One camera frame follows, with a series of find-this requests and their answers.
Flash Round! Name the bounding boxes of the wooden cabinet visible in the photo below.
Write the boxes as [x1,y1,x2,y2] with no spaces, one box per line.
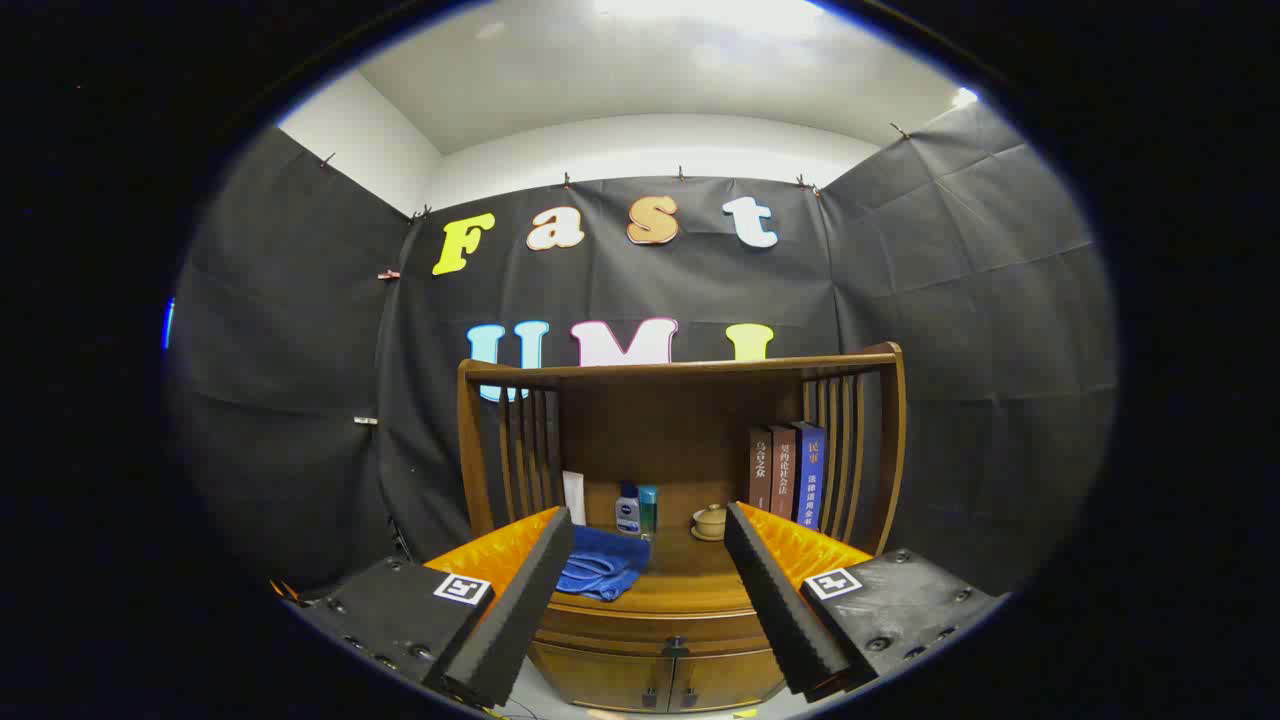
[457,342,908,713]

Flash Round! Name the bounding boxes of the blue book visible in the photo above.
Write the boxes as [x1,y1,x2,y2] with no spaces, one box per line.
[793,421,828,531]

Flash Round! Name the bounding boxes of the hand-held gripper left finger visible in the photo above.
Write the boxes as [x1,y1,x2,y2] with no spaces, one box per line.
[272,505,577,711]

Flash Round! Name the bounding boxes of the reddish brown book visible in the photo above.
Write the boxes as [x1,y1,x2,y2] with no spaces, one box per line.
[769,424,801,521]

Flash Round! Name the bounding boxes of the blue towel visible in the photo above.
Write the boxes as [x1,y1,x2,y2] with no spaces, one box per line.
[556,525,652,603]

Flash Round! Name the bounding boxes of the wooden countertop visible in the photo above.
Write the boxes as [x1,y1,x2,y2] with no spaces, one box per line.
[548,520,761,616]

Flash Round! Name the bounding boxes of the dark brown book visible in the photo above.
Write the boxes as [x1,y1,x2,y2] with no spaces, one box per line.
[748,427,776,511]

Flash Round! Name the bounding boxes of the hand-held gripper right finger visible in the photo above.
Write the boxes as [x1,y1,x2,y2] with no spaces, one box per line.
[722,500,1006,703]

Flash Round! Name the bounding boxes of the wooden drawer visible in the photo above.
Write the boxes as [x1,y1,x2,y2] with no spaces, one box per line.
[533,598,773,656]

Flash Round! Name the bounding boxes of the wooden cabinet door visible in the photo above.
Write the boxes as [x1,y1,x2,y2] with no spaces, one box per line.
[668,648,786,713]
[528,640,673,713]

